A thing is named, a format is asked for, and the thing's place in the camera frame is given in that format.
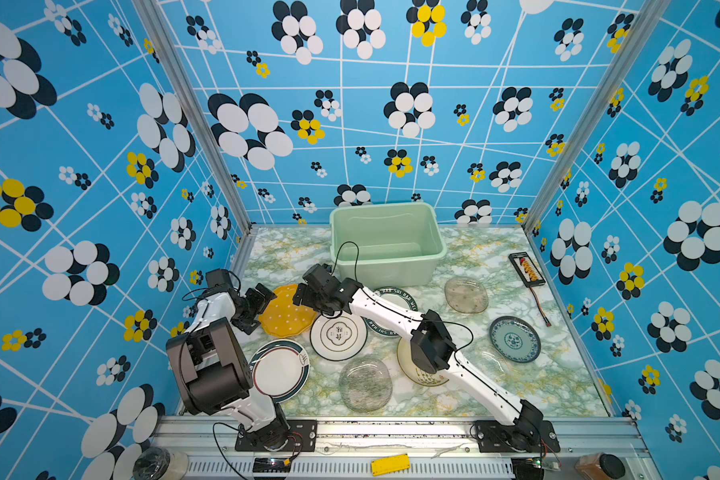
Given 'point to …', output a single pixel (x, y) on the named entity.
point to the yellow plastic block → (390, 465)
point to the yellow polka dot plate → (283, 318)
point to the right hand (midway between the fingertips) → (303, 301)
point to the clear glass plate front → (366, 384)
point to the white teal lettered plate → (396, 297)
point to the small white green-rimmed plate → (339, 339)
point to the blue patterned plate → (515, 339)
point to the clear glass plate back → (466, 295)
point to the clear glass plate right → (503, 372)
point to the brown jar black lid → (600, 466)
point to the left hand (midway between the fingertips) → (268, 303)
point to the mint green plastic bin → (386, 245)
